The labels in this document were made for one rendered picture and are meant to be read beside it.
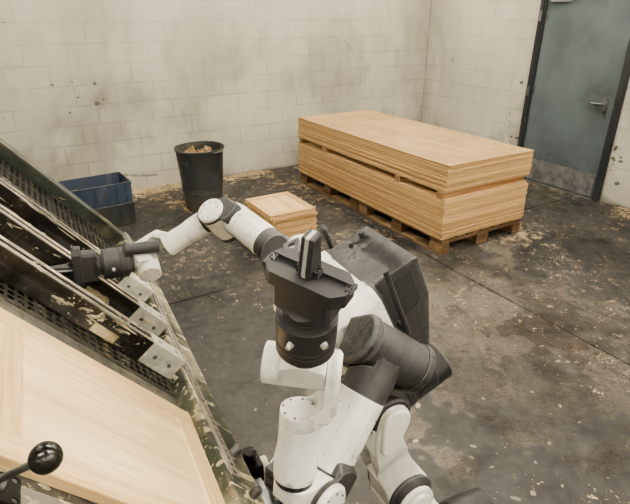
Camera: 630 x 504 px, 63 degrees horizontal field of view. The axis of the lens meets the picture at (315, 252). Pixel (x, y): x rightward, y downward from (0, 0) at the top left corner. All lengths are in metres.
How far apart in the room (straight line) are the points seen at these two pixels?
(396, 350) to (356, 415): 0.13
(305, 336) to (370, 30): 6.88
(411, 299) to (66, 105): 5.26
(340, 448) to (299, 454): 0.11
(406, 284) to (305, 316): 0.47
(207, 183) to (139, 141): 1.21
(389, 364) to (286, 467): 0.25
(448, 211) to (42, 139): 4.13
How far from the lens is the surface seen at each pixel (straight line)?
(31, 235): 1.64
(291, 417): 0.83
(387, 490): 1.60
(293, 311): 0.69
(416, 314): 1.18
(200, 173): 5.31
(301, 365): 0.73
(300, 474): 0.89
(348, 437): 0.95
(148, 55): 6.18
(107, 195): 5.23
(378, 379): 0.95
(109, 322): 1.51
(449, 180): 4.30
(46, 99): 6.05
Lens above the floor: 1.89
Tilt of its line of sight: 25 degrees down
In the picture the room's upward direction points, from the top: straight up
